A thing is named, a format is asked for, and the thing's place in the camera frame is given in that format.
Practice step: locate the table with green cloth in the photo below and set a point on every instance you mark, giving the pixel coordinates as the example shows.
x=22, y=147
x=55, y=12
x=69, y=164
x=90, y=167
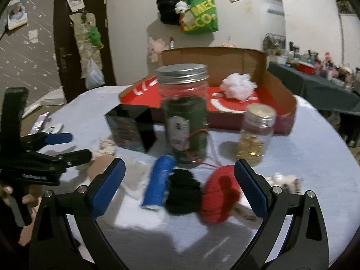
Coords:
x=315, y=87

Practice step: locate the row of small table clutter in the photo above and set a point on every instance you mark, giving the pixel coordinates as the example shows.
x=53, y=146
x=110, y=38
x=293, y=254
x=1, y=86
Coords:
x=334, y=67

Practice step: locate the white paper sheet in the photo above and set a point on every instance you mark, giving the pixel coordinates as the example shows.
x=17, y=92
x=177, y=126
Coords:
x=50, y=98

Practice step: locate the silvery foil strip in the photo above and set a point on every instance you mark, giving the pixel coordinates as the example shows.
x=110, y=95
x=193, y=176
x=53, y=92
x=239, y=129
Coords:
x=38, y=123

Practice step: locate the black bag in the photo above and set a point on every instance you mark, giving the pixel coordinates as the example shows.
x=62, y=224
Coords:
x=167, y=8

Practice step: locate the pink plush toy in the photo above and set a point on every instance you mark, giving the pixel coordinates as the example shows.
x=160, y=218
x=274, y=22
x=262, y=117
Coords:
x=156, y=47

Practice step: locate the white mesh bath pouf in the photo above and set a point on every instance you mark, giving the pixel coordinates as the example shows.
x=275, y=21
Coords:
x=239, y=86

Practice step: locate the black pompom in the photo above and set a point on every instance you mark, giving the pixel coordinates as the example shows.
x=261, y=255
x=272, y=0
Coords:
x=182, y=194

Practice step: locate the green tote bag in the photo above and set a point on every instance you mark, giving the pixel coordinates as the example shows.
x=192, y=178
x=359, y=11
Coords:
x=202, y=17

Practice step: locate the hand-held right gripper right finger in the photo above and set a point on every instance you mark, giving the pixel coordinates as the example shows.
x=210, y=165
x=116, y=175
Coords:
x=250, y=188

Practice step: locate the cream fluffy scrunchie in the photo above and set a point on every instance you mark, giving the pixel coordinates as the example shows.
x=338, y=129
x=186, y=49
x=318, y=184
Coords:
x=107, y=146

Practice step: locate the dark brown door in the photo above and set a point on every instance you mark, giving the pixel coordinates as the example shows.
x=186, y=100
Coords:
x=63, y=33

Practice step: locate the beige paper door hanging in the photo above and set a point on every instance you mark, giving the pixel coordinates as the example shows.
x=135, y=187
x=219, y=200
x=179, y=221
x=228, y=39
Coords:
x=84, y=47

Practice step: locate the translucent plastic bag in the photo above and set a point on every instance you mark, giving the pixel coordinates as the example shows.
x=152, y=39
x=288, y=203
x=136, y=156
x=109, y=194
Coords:
x=95, y=76

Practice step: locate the person's left hand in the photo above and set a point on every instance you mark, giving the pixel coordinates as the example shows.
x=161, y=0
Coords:
x=29, y=199

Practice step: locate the small white wall paper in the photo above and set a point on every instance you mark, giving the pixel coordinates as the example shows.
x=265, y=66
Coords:
x=33, y=35

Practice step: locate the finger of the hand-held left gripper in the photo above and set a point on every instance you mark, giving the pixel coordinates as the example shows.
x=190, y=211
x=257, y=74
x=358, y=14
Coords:
x=76, y=157
x=57, y=138

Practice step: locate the small jar with gold contents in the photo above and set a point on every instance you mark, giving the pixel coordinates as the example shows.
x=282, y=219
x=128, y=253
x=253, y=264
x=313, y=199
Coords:
x=254, y=140

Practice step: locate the white cloth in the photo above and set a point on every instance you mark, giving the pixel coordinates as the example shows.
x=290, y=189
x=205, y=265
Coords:
x=135, y=175

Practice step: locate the air conditioner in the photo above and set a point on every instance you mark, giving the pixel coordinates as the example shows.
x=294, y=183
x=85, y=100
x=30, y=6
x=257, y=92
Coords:
x=275, y=9

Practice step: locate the white fluffy clip checkered bow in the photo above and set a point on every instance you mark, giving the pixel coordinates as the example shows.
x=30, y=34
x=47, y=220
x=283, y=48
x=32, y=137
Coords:
x=281, y=182

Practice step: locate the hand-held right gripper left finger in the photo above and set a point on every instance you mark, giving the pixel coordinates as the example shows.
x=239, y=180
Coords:
x=109, y=187

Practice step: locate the photo on door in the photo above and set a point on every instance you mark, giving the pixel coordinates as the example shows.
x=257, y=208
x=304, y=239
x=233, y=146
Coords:
x=74, y=0

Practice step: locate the pink soft pad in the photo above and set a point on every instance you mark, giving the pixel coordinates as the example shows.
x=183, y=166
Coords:
x=98, y=166

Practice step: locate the red capped white tube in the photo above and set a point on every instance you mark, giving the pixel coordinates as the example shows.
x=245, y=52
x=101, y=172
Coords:
x=171, y=42

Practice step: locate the green plush toy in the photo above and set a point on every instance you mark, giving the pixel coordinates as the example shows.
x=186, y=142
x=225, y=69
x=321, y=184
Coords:
x=95, y=36

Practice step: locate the picture book on wall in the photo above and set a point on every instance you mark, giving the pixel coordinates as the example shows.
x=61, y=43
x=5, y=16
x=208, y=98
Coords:
x=17, y=14

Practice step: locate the black glossy box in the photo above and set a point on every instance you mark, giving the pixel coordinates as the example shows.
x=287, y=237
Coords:
x=126, y=129

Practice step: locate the framed wall picture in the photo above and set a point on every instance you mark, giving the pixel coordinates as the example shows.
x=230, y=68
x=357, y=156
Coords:
x=345, y=5

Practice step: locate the large jar with green contents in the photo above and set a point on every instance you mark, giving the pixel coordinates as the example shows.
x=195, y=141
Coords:
x=184, y=112

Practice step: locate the red pompom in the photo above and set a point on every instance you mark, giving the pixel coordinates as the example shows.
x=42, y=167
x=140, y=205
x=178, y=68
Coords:
x=219, y=199

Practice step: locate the red-lined cardboard box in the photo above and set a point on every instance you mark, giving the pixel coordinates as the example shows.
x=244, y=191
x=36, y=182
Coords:
x=270, y=95

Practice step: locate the red plastic box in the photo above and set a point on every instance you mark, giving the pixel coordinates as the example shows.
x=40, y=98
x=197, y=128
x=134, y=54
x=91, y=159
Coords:
x=306, y=68

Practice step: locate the small white plush toy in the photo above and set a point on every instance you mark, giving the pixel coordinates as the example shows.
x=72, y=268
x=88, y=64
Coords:
x=180, y=6

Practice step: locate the blue roll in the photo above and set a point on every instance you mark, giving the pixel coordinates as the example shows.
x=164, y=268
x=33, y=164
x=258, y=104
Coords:
x=159, y=182

